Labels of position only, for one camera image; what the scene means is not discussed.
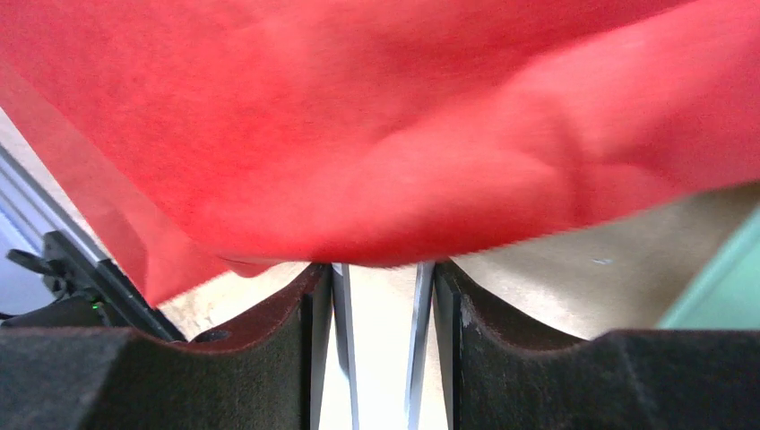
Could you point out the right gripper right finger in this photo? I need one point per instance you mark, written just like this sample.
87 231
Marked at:
502 369

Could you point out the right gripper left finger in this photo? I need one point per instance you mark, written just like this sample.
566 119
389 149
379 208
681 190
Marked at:
264 369

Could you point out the metal serving tongs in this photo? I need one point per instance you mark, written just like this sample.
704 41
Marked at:
345 343

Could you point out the red paper bag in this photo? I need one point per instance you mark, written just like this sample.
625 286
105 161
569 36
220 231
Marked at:
202 136

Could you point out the green floral tray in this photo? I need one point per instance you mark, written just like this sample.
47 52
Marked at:
725 294

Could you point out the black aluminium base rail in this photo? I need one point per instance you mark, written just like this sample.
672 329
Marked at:
54 275

